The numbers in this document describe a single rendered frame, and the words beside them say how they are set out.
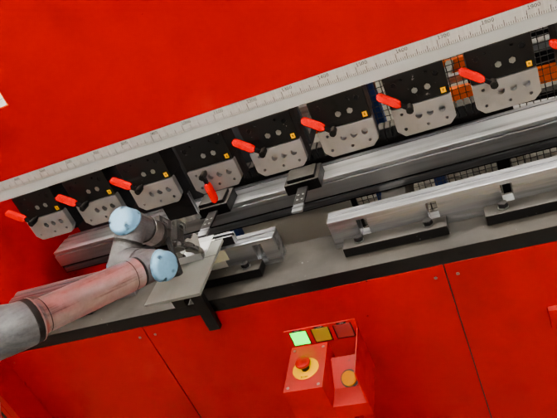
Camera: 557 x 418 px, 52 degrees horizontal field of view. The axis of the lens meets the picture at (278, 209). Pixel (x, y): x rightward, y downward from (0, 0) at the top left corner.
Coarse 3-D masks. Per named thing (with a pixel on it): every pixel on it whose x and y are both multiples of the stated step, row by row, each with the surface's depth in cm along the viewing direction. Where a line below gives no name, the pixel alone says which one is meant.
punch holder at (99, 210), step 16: (80, 176) 172; (96, 176) 171; (112, 176) 174; (80, 192) 175; (96, 192) 174; (112, 192) 173; (128, 192) 181; (96, 208) 179; (112, 208) 176; (96, 224) 180
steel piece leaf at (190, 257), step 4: (200, 244) 181; (204, 244) 180; (208, 244) 179; (204, 248) 177; (188, 252) 179; (204, 252) 175; (188, 256) 173; (192, 256) 172; (196, 256) 172; (200, 256) 172; (204, 256) 173; (180, 260) 174; (184, 260) 174; (188, 260) 173; (192, 260) 173; (180, 264) 175
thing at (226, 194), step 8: (216, 192) 202; (224, 192) 200; (232, 192) 202; (208, 200) 199; (224, 200) 197; (232, 200) 200; (200, 208) 199; (208, 208) 197; (216, 208) 197; (224, 208) 196; (208, 216) 195; (208, 224) 190; (200, 232) 187; (208, 232) 186
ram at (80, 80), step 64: (0, 0) 147; (64, 0) 144; (128, 0) 142; (192, 0) 139; (256, 0) 137; (320, 0) 135; (384, 0) 132; (448, 0) 130; (512, 0) 128; (0, 64) 157; (64, 64) 154; (128, 64) 151; (192, 64) 148; (256, 64) 145; (320, 64) 143; (0, 128) 168; (64, 128) 164; (128, 128) 161; (0, 192) 180
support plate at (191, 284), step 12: (216, 252) 173; (192, 264) 172; (204, 264) 169; (180, 276) 169; (192, 276) 166; (204, 276) 163; (156, 288) 168; (168, 288) 165; (180, 288) 163; (192, 288) 160; (156, 300) 162; (168, 300) 160
